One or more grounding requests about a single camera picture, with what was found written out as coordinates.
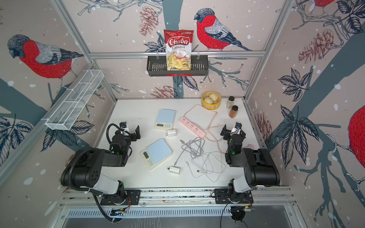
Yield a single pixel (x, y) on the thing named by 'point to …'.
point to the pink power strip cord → (208, 130)
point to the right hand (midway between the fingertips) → (232, 125)
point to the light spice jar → (230, 102)
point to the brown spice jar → (234, 111)
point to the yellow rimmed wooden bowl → (216, 104)
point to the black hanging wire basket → (156, 66)
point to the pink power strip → (192, 127)
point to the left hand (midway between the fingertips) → (132, 123)
